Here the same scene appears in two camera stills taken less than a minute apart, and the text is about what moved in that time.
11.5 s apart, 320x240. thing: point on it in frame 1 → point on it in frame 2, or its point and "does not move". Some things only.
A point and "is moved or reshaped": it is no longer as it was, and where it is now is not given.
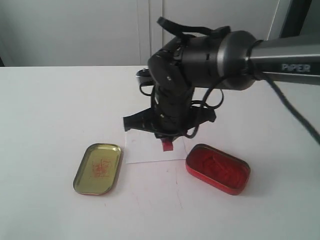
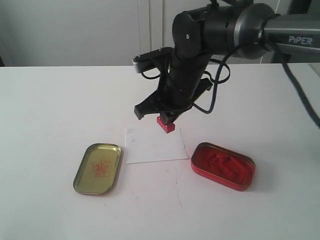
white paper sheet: [142, 146] does not move
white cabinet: [115, 33] does not move
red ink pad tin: [217, 168] is moved or reshaped
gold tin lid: [98, 170] does not move
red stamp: [167, 146] is moved or reshaped
